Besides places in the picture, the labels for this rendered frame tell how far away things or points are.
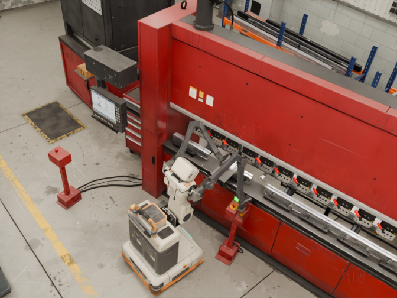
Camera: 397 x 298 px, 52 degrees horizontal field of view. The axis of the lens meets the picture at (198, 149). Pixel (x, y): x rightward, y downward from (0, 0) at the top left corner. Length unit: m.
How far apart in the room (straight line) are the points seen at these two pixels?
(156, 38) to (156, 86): 0.51
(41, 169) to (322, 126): 3.75
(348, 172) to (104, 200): 2.99
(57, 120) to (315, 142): 4.16
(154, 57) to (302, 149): 1.62
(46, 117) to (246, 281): 3.86
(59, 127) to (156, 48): 2.89
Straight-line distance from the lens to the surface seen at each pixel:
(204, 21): 3.79
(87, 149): 5.94
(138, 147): 5.54
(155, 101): 4.19
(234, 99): 3.78
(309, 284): 4.73
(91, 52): 4.15
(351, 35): 8.12
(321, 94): 3.31
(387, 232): 3.85
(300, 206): 4.10
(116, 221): 5.01
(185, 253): 4.39
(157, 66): 3.96
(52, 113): 6.66
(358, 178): 3.60
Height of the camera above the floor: 3.93
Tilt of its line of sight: 42 degrees down
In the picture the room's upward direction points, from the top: 6 degrees clockwise
